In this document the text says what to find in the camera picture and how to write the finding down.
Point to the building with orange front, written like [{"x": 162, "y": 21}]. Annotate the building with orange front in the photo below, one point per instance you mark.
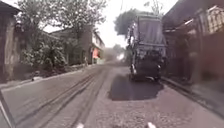
[{"x": 91, "y": 46}]

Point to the dark truck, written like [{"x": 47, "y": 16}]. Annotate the dark truck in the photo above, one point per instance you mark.
[{"x": 146, "y": 50}]

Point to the dark round tree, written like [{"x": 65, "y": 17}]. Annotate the dark round tree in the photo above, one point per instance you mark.
[{"x": 125, "y": 21}]

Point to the grey asphalt road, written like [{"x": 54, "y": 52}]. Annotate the grey asphalt road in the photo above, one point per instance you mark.
[{"x": 133, "y": 106}]

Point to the green bushes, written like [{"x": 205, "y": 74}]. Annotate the green bushes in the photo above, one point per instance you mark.
[{"x": 46, "y": 58}]

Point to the group of tall trees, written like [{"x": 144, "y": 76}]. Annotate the group of tall trees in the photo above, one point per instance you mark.
[{"x": 66, "y": 16}]

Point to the robot's own part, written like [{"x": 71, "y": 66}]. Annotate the robot's own part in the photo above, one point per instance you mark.
[
  {"x": 151, "y": 125},
  {"x": 80, "y": 125}
]

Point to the brown building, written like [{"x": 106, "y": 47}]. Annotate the brown building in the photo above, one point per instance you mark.
[{"x": 8, "y": 43}]

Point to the building with red wall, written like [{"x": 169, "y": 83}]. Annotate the building with red wall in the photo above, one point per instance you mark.
[{"x": 206, "y": 43}]

